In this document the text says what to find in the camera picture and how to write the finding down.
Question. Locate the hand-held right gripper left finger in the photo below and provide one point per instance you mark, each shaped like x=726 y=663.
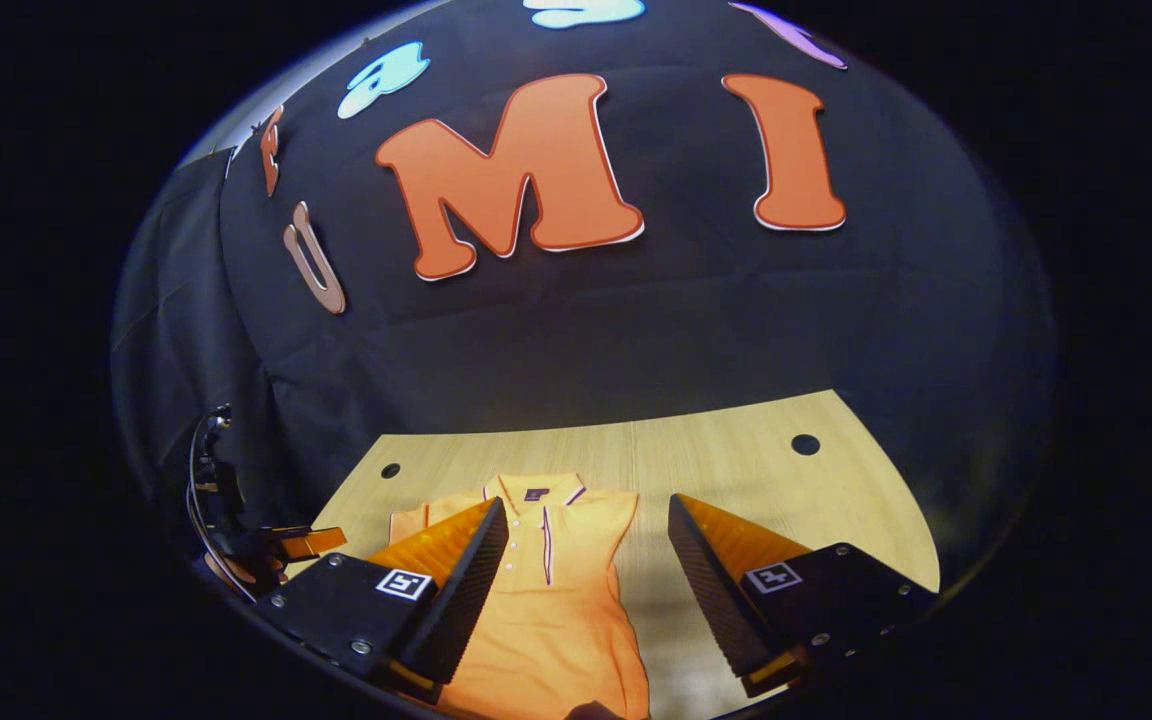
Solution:
x=461 y=590

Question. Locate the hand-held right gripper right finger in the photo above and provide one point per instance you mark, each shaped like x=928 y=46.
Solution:
x=711 y=590

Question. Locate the orange T-shirt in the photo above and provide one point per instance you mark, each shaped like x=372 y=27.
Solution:
x=556 y=620

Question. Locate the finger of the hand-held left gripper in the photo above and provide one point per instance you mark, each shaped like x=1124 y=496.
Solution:
x=314 y=542

